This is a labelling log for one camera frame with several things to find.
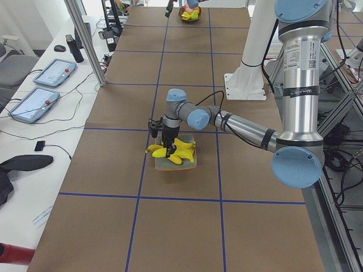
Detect lower blue teach pendant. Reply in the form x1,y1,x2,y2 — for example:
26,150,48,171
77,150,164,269
8,87,60,124

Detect grey office chair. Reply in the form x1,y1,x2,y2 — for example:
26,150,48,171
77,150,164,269
1,54,39,112

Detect square blue ceramic plate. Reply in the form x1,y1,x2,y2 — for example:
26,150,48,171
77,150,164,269
154,133,197,171

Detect red cylinder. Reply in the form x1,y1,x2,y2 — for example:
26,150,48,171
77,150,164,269
1,243,35,265

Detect pale yellow-green banana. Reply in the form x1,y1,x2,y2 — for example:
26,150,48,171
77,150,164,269
152,148,167,158

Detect yellow banana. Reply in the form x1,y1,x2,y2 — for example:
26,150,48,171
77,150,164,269
168,147,195,165
145,144,164,153
174,138,196,150

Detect brown woven basket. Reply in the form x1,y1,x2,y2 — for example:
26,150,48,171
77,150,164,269
178,6,202,22

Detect small black box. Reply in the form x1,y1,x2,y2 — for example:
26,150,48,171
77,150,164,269
34,141,45,152

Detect blue teach pendant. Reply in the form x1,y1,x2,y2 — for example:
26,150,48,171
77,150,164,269
8,87,60,124
33,58,77,88

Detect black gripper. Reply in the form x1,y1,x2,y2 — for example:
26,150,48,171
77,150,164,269
162,126,179,158

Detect black tripod stand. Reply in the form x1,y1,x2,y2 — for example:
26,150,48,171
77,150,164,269
102,0,123,36

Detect aluminium frame post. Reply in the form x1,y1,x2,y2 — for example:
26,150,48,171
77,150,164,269
64,0,106,87

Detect black cloth bag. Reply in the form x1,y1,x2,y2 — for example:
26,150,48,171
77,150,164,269
1,154,53,205

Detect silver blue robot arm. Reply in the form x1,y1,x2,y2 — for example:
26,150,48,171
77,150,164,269
158,1,337,188
165,0,206,18

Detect pink apple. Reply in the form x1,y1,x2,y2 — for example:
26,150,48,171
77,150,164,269
184,7,193,14

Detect yellow fruit in basket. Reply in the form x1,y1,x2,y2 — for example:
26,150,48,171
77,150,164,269
181,10,199,20

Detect black water bottle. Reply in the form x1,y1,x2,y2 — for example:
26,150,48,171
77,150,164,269
65,34,84,63

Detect upper blue teach pendant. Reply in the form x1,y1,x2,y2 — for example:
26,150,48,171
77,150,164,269
33,58,77,88

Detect white camera mast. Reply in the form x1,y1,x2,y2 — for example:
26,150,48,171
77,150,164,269
224,0,277,100

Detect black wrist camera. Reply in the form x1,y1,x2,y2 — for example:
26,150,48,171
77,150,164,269
147,117,163,138

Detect black computer mouse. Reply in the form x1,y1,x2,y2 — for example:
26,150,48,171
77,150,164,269
53,45,66,52

